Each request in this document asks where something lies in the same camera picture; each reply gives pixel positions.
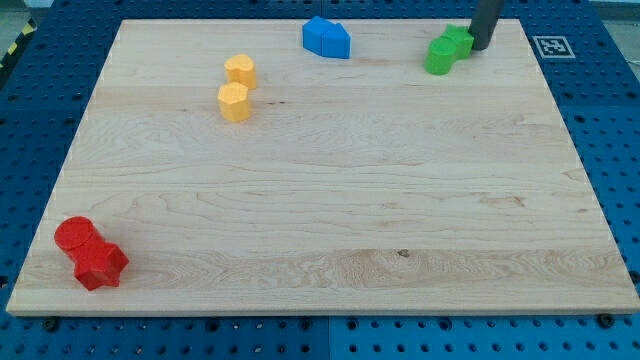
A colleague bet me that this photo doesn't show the green circle block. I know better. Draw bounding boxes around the green circle block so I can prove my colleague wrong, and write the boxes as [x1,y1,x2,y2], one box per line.
[424,37,457,75]

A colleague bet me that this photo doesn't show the white fiducial marker tag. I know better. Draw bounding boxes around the white fiducial marker tag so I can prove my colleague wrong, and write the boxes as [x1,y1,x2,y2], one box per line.
[533,35,575,59]

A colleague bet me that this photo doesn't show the red star block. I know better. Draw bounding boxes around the red star block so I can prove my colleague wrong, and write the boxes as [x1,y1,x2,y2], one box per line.
[70,242,129,291]

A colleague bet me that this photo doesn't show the red circle block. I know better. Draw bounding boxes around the red circle block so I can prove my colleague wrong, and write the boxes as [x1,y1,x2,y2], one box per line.
[54,216,104,262]

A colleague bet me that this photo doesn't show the blue pentagon block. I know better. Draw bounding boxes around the blue pentagon block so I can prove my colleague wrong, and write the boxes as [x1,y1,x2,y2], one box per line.
[321,23,351,59]

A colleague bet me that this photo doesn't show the yellow heart block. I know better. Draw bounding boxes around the yellow heart block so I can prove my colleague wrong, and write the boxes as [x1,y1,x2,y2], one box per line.
[224,54,257,90]

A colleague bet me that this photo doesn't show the wooden board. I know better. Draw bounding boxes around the wooden board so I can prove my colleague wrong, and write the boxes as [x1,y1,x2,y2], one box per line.
[7,19,639,317]

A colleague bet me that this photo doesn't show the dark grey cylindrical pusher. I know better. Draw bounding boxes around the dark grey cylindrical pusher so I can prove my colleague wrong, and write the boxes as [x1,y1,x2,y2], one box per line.
[468,0,505,51]

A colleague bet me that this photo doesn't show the yellow hexagon block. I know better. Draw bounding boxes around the yellow hexagon block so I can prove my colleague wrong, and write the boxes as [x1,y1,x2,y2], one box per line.
[217,82,251,122]

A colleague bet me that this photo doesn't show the green star block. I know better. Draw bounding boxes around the green star block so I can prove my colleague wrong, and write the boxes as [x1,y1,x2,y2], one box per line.
[441,24,474,60]

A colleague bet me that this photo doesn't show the blue cube block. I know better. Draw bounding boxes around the blue cube block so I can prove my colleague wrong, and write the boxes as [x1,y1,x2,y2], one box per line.
[302,16,333,56]

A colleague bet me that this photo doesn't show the black yellow hazard tape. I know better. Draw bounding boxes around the black yellow hazard tape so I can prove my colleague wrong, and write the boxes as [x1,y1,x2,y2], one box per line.
[1,18,37,71]

